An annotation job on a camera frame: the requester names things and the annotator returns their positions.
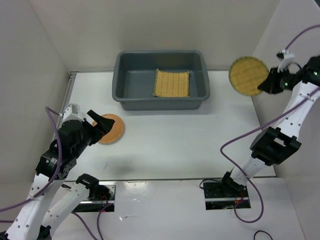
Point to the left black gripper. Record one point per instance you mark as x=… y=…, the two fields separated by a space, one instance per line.
x=104 y=125

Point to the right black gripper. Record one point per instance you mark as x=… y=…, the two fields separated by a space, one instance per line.
x=269 y=85

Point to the round orange woven plate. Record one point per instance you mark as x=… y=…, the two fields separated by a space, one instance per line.
x=116 y=132

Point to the round green-rimmed bamboo plate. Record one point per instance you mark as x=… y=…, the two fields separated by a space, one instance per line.
x=246 y=73

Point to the square bamboo mat tray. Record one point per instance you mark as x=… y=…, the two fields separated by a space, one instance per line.
x=171 y=84

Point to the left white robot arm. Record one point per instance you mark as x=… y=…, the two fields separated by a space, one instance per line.
x=37 y=219

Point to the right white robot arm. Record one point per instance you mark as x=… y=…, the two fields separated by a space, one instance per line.
x=277 y=143

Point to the grey plastic bin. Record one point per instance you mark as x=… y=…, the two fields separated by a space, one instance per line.
x=134 y=79

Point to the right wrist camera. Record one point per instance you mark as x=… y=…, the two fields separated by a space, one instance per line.
x=285 y=57

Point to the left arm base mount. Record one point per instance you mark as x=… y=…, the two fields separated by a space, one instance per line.
x=103 y=198

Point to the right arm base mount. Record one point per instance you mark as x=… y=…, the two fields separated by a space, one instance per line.
x=216 y=197

